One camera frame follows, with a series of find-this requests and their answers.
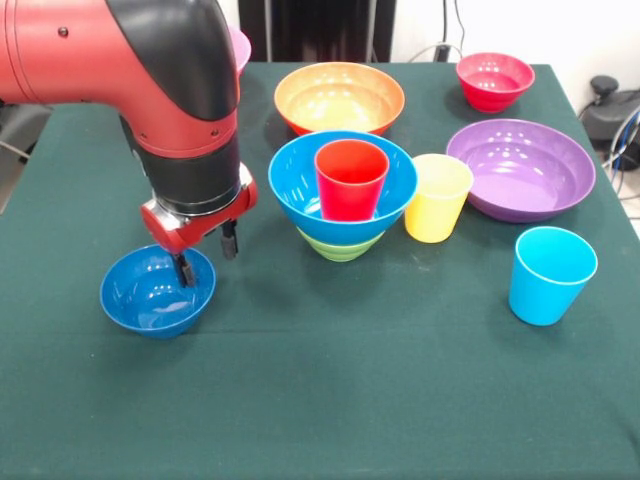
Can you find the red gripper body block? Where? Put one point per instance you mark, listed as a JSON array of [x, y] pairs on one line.
[[197, 227]]

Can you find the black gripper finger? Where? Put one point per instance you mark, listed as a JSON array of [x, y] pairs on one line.
[[186, 272], [229, 244]]

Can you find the small dark blue bowl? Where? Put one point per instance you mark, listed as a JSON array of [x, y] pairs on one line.
[[145, 305]]

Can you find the large light blue bowl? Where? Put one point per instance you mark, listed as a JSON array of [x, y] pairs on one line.
[[295, 175]]

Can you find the red cup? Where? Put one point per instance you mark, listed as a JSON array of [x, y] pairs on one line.
[[350, 190]]

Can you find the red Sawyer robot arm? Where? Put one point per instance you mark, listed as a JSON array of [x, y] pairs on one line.
[[150, 90]]

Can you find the green bowl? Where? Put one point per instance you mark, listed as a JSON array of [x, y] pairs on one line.
[[340, 250]]

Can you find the dark green tablecloth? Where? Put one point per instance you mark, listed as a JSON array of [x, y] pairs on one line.
[[320, 400]]

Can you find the orange bowl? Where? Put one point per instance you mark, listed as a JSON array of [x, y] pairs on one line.
[[340, 100]]

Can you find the large pink bowl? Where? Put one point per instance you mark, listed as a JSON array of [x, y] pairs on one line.
[[242, 50]]

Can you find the yellow cup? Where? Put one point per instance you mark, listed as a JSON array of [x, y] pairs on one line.
[[440, 215]]

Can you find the purple bowl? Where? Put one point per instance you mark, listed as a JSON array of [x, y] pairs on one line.
[[520, 170]]

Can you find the small crimson bowl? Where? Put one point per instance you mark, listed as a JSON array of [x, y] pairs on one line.
[[495, 85]]

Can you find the light blue cup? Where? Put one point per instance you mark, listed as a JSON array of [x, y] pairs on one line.
[[545, 295]]

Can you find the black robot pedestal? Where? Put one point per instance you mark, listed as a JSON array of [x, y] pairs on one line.
[[320, 30]]

